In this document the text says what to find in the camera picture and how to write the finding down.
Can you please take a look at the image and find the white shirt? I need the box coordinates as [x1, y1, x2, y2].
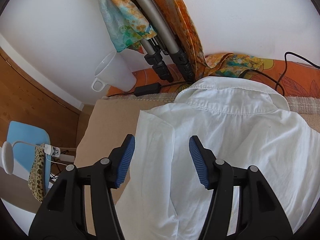
[115, 76, 320, 240]

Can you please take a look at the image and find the beige fleece blanket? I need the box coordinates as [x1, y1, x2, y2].
[74, 99, 320, 240]

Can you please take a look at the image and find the white charger plug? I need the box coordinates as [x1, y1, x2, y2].
[44, 144, 61, 158]

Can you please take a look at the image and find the leopard print cloth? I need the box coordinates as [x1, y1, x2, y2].
[28, 147, 46, 202]

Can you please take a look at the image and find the light blue chair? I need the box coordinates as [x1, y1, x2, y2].
[1, 121, 50, 180]

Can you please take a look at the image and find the white mug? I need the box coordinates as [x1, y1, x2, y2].
[91, 51, 137, 92]

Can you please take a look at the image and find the white desk lamp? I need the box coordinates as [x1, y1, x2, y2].
[1, 140, 44, 175]

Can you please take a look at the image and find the checked woven bed cover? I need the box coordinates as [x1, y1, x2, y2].
[102, 93, 319, 114]

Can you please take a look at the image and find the orange floral bed sheet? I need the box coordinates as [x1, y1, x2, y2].
[107, 59, 320, 99]

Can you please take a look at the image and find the folded grey tripod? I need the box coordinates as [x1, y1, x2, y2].
[133, 0, 195, 83]

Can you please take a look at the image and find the colourful patterned scarf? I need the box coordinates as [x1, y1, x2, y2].
[98, 0, 264, 80]

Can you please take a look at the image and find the black power cable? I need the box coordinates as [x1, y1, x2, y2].
[107, 51, 320, 98]

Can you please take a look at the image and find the black cable adapter box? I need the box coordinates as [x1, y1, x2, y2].
[133, 82, 162, 96]

